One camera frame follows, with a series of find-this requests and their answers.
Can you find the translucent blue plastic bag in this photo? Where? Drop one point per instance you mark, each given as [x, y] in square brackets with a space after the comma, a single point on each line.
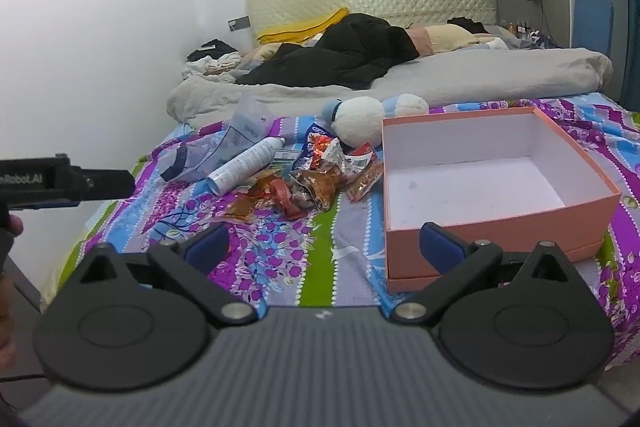
[194, 159]

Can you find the black clothing pile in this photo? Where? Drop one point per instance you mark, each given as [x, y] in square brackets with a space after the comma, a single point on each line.
[351, 53]

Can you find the floral purple bed sheet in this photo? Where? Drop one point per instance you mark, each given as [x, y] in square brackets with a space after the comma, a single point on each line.
[336, 258]

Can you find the white spray can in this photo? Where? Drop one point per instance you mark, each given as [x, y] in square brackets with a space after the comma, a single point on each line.
[238, 169]

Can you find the red snack wrapper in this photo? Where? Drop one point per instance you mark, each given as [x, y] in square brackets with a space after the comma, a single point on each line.
[275, 189]

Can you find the blue chair back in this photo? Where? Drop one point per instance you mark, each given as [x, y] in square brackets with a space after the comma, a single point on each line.
[593, 25]

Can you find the red label dried snack pack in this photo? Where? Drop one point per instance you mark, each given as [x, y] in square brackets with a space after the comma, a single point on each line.
[368, 177]

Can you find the white patterned clothes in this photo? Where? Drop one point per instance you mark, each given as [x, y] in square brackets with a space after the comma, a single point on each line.
[212, 66]

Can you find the shrimp snack clear pack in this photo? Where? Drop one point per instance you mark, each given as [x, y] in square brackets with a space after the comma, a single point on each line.
[322, 185]

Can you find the yellow blanket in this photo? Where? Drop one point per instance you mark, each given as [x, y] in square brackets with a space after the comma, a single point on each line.
[302, 31]

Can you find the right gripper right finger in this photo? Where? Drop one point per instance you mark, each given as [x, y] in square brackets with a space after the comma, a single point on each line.
[463, 269]

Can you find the blue curtain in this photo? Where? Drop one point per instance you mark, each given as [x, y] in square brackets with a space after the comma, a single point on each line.
[630, 92]

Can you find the beige pink pillow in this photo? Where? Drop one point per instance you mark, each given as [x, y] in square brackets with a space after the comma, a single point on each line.
[435, 39]

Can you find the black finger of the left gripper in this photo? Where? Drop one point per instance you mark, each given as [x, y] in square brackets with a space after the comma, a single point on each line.
[102, 184]

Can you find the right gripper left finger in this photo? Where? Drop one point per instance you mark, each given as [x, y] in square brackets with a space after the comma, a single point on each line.
[185, 266]

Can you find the white blue plush toy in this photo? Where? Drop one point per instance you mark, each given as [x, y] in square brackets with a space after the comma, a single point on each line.
[358, 121]

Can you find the pink cardboard box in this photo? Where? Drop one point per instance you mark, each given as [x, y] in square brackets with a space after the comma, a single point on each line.
[510, 175]

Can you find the red foil tea packet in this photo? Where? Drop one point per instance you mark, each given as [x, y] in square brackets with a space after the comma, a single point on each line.
[324, 149]

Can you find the orange label snack pack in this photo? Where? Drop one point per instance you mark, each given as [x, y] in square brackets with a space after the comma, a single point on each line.
[241, 209]

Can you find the grey duvet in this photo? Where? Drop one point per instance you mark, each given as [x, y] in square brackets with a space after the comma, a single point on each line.
[462, 76]

